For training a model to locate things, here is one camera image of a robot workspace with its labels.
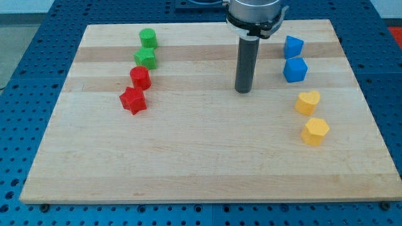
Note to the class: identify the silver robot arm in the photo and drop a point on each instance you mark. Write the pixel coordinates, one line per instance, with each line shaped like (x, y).
(254, 19)

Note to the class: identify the blue cube block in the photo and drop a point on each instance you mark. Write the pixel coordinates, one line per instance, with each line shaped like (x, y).
(295, 70)

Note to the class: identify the wooden board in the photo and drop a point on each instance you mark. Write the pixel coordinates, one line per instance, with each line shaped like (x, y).
(199, 141)

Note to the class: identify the red star block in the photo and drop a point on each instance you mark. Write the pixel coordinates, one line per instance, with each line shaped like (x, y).
(133, 99)

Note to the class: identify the red cylinder block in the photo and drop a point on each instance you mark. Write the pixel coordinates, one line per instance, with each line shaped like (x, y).
(140, 77)

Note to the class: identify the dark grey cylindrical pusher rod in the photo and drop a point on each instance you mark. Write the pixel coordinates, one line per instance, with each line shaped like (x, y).
(246, 63)

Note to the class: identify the green star block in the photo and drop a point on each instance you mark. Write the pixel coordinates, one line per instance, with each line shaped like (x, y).
(145, 57)

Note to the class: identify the green cylinder block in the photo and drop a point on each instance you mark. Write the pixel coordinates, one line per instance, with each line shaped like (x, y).
(148, 38)

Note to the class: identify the yellow heart block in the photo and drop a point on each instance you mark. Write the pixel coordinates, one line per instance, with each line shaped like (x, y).
(307, 102)

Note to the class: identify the blue triangular block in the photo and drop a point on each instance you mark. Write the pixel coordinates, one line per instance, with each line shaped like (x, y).
(292, 47)

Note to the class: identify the yellow hexagon block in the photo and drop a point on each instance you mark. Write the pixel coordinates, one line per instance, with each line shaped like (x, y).
(314, 131)

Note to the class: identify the blue perforated metal table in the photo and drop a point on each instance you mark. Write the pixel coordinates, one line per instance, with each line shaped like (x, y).
(29, 97)

